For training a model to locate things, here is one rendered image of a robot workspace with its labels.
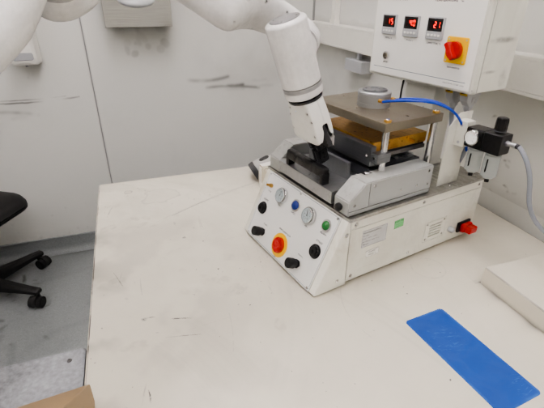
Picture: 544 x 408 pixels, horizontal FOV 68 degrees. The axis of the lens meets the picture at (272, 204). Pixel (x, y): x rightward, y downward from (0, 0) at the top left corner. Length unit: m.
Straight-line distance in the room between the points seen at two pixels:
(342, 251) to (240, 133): 1.65
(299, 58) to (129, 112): 1.61
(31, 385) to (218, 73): 1.84
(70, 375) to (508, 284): 0.89
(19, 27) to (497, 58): 0.92
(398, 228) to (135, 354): 0.63
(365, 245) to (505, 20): 0.56
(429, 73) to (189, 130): 1.58
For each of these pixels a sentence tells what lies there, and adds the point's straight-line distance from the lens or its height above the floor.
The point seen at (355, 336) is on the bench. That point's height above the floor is 0.75.
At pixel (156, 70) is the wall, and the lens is 2.30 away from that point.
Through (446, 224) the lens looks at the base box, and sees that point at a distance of 1.15.
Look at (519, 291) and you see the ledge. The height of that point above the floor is 0.79.
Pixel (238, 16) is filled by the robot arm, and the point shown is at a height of 1.31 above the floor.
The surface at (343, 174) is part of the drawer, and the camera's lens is 0.96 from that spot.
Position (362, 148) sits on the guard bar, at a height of 1.04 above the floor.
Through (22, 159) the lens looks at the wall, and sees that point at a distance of 2.46.
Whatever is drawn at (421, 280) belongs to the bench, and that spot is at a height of 0.75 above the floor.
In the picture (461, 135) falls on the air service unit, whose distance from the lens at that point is 1.04.
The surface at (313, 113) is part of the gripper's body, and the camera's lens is 0.87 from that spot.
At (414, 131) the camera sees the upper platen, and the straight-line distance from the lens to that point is 1.04.
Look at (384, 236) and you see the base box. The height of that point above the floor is 0.85.
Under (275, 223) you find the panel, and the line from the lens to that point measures 1.04.
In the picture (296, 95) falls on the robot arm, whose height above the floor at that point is 1.17.
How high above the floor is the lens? 1.35
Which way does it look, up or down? 28 degrees down
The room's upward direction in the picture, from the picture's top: straight up
